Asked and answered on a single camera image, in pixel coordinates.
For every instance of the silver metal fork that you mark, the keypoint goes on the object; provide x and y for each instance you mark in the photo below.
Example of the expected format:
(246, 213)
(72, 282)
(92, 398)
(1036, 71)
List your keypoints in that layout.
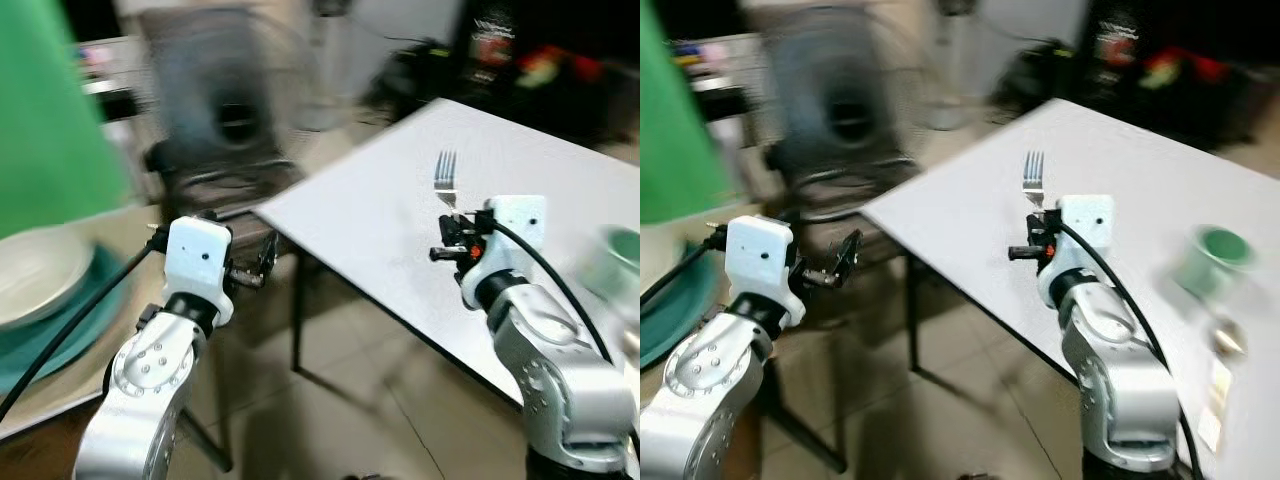
(1033, 178)
(445, 178)

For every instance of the black box with red print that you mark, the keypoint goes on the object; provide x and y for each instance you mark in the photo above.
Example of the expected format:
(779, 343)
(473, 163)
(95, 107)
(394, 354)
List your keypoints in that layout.
(1115, 40)
(492, 40)

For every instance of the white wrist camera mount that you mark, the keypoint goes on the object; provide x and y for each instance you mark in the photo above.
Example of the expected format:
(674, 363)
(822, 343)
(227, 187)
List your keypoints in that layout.
(512, 228)
(1085, 230)
(198, 258)
(760, 262)

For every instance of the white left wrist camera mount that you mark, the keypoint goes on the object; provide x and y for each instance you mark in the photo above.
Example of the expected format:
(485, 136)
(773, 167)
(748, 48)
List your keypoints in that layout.
(198, 258)
(760, 262)

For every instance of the green cloth screen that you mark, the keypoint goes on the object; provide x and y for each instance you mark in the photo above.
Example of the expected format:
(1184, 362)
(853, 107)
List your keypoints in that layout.
(45, 110)
(680, 110)

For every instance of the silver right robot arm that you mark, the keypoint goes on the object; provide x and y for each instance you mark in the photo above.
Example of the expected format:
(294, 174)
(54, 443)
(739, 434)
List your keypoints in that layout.
(1125, 385)
(555, 375)

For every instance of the teal round plate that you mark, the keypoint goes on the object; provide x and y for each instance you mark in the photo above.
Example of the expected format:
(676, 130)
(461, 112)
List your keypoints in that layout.
(675, 315)
(75, 335)

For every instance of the dark grey chair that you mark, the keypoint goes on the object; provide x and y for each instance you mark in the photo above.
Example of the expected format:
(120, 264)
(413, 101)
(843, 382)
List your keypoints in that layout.
(225, 110)
(840, 110)

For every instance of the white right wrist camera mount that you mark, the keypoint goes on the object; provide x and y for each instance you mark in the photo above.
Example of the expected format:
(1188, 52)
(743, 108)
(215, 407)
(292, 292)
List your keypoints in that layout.
(1085, 230)
(512, 228)

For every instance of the red and green toy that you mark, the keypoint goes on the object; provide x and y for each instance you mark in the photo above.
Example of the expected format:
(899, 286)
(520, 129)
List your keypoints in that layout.
(1180, 68)
(555, 68)

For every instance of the black table leg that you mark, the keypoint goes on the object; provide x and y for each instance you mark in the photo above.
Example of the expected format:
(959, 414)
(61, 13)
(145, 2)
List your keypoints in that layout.
(911, 315)
(296, 315)

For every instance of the black bag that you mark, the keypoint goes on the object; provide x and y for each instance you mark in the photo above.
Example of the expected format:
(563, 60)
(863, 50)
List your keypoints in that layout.
(415, 80)
(1035, 80)

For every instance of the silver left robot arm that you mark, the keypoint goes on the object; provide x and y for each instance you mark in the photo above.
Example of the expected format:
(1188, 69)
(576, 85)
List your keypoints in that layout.
(145, 385)
(700, 385)

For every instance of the white round plate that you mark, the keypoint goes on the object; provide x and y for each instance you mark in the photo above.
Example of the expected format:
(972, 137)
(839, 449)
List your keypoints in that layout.
(40, 270)

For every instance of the green mug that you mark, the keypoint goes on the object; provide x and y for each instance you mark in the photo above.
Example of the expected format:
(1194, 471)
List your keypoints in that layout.
(1215, 258)
(618, 262)

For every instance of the white shelf with colourful items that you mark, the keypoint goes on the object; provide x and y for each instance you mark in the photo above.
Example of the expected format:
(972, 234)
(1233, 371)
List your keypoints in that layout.
(110, 75)
(715, 70)

